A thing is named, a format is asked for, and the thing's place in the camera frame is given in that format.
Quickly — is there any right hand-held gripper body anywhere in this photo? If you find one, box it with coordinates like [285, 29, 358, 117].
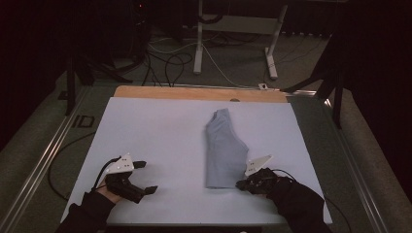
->
[245, 154, 280, 195]

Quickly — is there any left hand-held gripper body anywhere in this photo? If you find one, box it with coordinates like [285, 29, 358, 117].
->
[105, 152, 147, 204]

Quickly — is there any grey tank top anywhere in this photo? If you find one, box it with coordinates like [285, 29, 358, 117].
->
[204, 108, 250, 189]

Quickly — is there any person's right hand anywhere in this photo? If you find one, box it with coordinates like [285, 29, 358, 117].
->
[254, 179, 286, 198]

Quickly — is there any person's left hand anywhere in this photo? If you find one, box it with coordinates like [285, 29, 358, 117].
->
[96, 181, 122, 205]

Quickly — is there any white table mat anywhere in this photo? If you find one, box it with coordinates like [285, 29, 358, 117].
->
[61, 96, 333, 226]

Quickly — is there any wooden table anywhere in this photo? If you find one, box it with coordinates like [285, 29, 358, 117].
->
[113, 84, 290, 104]

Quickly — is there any black metal stand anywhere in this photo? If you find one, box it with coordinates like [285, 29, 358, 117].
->
[283, 32, 346, 130]
[64, 56, 134, 117]

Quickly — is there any dark computer tower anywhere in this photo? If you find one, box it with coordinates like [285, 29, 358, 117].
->
[127, 0, 154, 62]

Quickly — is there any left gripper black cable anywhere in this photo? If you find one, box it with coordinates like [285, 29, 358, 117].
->
[91, 155, 122, 192]

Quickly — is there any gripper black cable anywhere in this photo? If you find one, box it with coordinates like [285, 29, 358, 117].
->
[271, 168, 297, 183]
[91, 155, 122, 192]

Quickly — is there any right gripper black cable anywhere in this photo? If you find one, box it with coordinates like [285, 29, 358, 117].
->
[271, 168, 297, 183]

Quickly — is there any black floor cable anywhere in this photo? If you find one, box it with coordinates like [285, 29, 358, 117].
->
[325, 196, 354, 233]
[48, 130, 97, 201]

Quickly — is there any aluminium floor rail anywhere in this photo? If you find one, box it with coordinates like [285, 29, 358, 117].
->
[324, 98, 392, 233]
[0, 86, 89, 233]

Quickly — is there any bundle of black cables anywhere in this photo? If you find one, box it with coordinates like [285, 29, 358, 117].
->
[141, 50, 194, 87]

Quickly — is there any white floor cable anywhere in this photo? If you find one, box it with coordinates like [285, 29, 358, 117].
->
[148, 37, 260, 89]

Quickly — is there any white desk frame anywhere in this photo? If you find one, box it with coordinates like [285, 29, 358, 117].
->
[192, 0, 290, 81]

